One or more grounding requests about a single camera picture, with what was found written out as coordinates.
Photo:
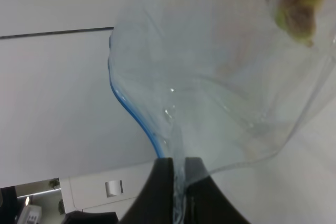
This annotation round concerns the clear plastic zipper bag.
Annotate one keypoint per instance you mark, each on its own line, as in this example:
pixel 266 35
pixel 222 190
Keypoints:
pixel 217 79

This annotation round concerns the purple eggplant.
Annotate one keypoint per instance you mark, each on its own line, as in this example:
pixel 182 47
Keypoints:
pixel 298 19

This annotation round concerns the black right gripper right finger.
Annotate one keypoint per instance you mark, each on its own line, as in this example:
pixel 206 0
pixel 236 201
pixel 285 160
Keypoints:
pixel 205 203

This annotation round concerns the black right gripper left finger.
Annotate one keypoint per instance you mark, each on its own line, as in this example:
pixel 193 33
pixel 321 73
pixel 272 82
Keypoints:
pixel 154 204

